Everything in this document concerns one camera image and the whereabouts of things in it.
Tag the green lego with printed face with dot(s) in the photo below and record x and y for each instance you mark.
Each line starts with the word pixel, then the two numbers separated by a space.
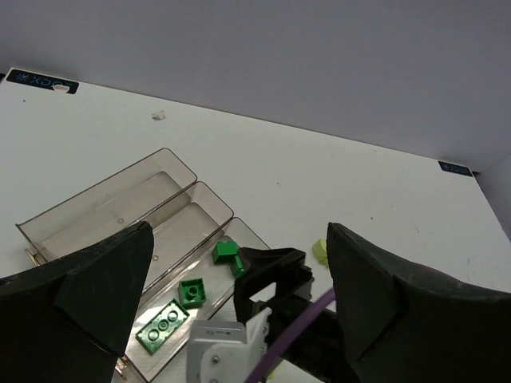
pixel 192 293

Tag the light yellow-green curved lego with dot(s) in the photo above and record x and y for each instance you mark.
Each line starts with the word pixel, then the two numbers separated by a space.
pixel 319 250

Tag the small white debris piece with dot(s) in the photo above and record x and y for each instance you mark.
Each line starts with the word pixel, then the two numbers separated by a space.
pixel 158 116

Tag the clear compartment organizer tray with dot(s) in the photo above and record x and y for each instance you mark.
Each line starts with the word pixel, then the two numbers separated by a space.
pixel 188 219

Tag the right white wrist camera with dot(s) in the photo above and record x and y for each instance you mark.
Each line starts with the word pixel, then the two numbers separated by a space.
pixel 221 351

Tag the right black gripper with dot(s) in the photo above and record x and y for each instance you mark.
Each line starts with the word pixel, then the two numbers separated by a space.
pixel 303 333

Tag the small green lego brick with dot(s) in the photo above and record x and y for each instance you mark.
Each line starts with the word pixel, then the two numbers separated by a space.
pixel 225 252

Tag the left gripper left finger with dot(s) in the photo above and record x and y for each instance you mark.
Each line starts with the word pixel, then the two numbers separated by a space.
pixel 69 320

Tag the upturned green 2x4 lego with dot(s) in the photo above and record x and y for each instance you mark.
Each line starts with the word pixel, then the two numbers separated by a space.
pixel 162 326

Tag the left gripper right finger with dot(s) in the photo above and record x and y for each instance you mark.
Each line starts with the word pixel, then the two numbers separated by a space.
pixel 406 322

